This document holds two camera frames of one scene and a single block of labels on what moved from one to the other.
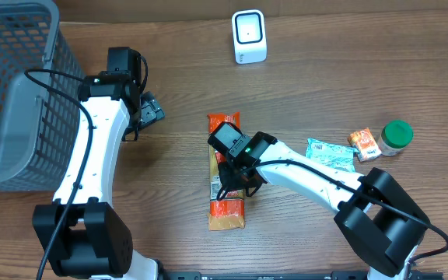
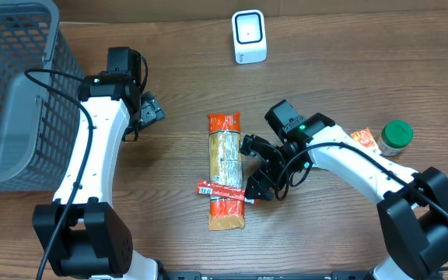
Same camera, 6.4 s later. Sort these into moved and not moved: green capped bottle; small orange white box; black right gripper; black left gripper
Moved: black right gripper
Not moved: small orange white box; black left gripper; green capped bottle
